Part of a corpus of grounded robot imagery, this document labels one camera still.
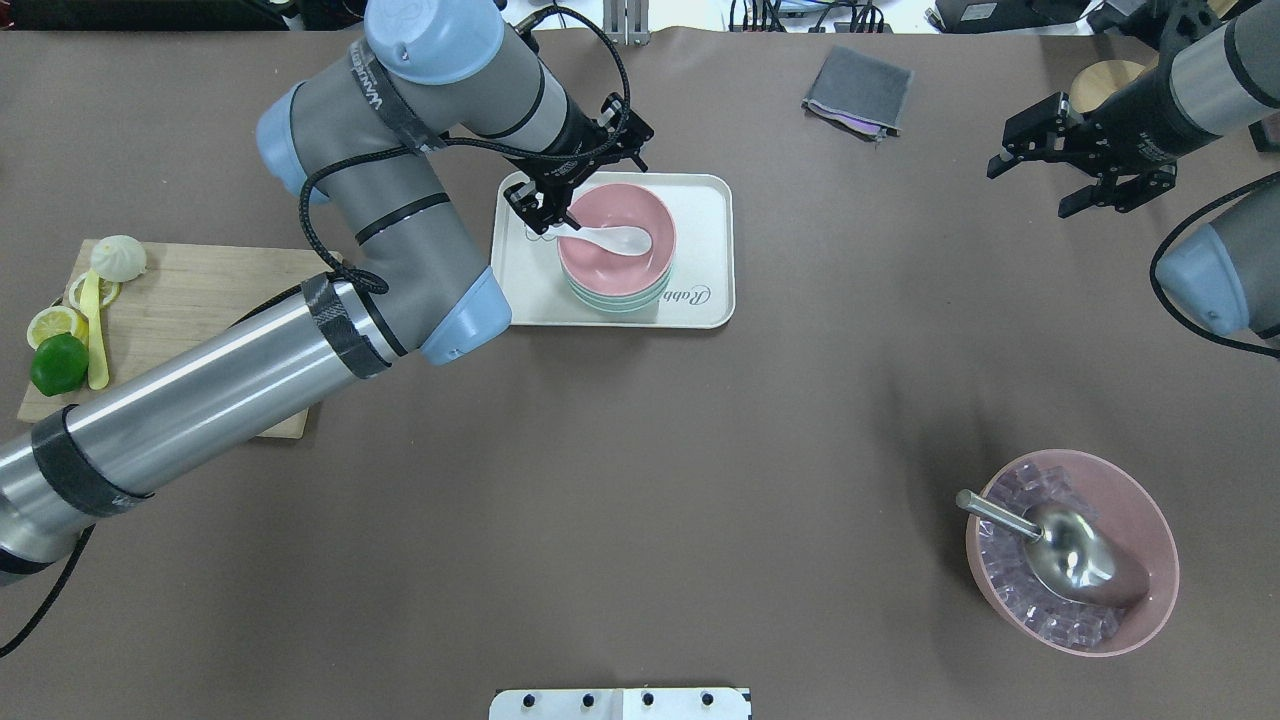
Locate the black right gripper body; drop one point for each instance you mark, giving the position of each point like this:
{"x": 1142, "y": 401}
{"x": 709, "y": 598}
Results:
{"x": 1135, "y": 117}

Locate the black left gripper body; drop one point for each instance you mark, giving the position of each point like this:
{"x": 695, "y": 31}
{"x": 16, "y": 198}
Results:
{"x": 573, "y": 137}

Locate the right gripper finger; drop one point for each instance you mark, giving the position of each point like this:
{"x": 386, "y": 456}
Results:
{"x": 1004, "y": 161}
{"x": 1087, "y": 198}

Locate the white ceramic spoon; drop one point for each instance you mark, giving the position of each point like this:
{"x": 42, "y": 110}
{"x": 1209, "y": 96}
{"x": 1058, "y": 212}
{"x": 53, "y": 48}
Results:
{"x": 624, "y": 240}

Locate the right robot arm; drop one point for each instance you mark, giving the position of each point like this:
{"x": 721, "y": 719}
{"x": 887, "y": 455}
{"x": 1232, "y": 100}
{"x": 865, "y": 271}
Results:
{"x": 1215, "y": 272}

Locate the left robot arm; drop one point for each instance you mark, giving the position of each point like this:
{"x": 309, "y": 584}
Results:
{"x": 402, "y": 273}

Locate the mint green bowl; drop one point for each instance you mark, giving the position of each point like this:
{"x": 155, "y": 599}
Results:
{"x": 621, "y": 303}

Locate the pink bowl with ice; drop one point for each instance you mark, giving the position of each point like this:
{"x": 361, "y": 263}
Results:
{"x": 1115, "y": 503}

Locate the grey folded cloth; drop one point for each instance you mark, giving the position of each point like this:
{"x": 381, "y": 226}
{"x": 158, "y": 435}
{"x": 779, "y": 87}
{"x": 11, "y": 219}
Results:
{"x": 859, "y": 92}

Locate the cream rabbit tray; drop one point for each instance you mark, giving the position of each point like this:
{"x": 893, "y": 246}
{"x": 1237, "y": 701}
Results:
{"x": 700, "y": 294}

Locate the metal ice scoop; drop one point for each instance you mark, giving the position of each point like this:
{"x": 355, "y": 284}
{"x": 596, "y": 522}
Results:
{"x": 1067, "y": 554}

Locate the white steamed bun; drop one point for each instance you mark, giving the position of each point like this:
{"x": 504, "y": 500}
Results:
{"x": 118, "y": 258}

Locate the lemon half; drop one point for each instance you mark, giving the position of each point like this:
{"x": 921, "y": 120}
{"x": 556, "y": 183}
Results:
{"x": 55, "y": 320}

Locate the green lime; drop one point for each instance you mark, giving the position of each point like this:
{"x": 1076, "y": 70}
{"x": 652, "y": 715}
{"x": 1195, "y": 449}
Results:
{"x": 59, "y": 365}

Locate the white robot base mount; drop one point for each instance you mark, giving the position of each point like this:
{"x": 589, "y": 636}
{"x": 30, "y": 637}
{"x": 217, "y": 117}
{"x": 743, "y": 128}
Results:
{"x": 709, "y": 702}

